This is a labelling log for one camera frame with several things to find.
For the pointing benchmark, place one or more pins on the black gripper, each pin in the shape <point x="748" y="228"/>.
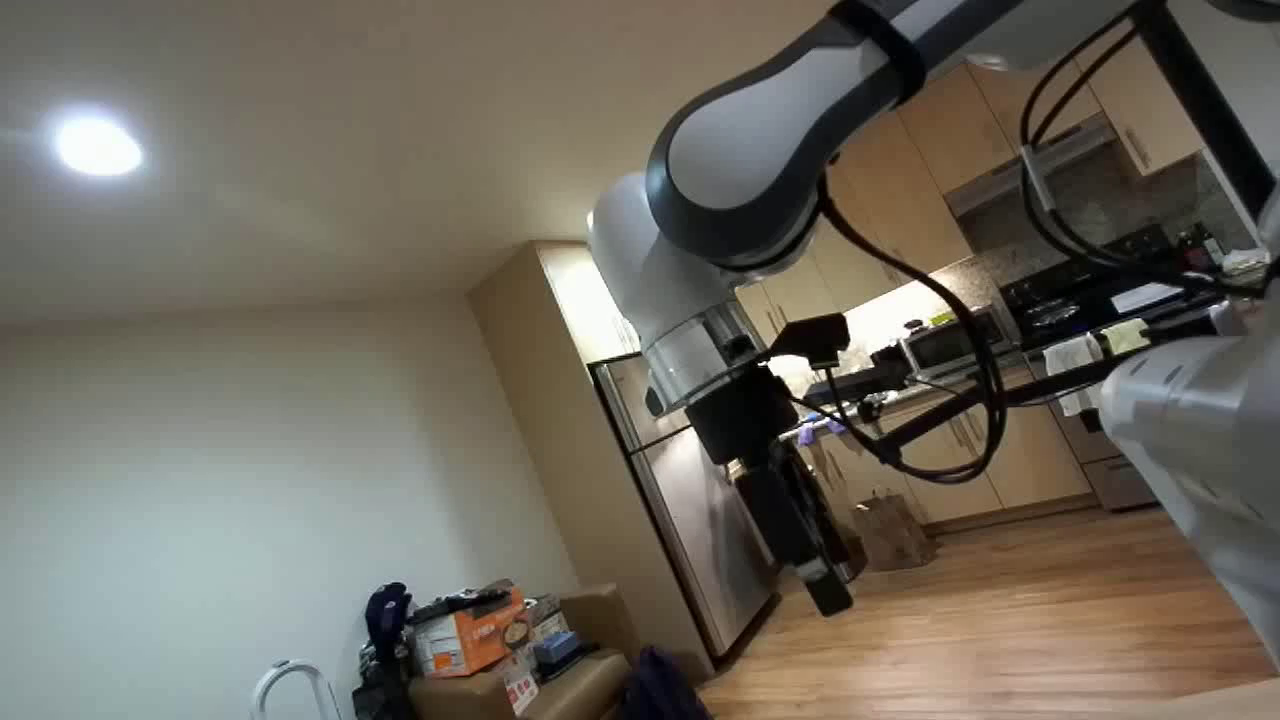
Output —
<point x="741" y="421"/>

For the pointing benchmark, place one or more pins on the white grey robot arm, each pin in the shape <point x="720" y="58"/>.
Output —
<point x="741" y="176"/>

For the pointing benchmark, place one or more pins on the brown paper bag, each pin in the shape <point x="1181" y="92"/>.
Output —
<point x="888" y="533"/>

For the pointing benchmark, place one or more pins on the stainless steel refrigerator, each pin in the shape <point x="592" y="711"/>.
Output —
<point x="699" y="513"/>

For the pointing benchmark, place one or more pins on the silver microwave oven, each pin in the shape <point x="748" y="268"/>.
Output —
<point x="951" y="346"/>

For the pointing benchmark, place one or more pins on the orange cardboard box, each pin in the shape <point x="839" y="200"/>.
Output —
<point x="475" y="636"/>

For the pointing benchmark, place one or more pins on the wooden upper kitchen cabinets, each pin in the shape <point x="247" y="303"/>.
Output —
<point x="898" y="172"/>

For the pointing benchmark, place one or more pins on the black stove range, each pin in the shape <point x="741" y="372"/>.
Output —
<point x="1083" y="296"/>

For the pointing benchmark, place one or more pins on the steel range hood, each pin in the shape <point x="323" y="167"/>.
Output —
<point x="1072" y="168"/>

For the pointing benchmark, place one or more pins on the round ceiling light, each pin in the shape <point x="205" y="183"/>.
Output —
<point x="92" y="146"/>

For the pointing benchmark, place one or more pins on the black camera on mount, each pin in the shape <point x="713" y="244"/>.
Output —
<point x="819" y="343"/>

